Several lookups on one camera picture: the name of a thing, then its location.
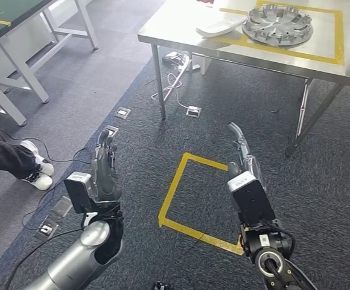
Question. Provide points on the person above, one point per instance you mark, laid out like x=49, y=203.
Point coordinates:
x=6, y=156

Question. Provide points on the black robot torso piece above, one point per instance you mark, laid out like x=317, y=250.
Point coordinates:
x=162, y=286

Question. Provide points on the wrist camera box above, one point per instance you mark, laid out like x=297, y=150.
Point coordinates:
x=253, y=200
x=75, y=194

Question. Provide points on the white curved plastic part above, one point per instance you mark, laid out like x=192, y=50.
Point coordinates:
x=220, y=28

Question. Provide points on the stainless steel workbench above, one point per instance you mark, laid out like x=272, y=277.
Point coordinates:
x=169, y=24

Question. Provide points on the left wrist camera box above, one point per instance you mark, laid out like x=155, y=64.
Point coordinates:
x=75, y=194

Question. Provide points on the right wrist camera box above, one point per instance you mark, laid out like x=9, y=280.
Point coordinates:
x=253, y=200

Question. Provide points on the red crumpled cloth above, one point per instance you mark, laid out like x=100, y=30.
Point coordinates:
x=205, y=1

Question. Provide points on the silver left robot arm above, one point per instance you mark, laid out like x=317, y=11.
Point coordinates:
x=81, y=256

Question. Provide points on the grey plastic wheel cover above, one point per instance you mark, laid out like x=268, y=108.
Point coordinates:
x=277, y=26

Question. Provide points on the green top white table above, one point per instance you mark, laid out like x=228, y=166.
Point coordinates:
x=12, y=12
x=6, y=102

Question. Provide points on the metal floor outlet plate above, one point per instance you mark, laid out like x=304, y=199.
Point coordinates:
x=45, y=229
x=115, y=129
x=63, y=207
x=194, y=112
x=122, y=113

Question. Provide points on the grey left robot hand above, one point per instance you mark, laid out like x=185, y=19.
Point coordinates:
x=107, y=180

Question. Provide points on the yellow floor tape square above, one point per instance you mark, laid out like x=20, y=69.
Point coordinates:
x=173, y=188

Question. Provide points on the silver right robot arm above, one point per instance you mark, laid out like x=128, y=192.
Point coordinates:
x=268, y=248

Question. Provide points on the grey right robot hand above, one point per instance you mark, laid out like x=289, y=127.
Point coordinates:
x=252, y=166

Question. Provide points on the white power strip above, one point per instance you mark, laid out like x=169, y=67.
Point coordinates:
x=184, y=64

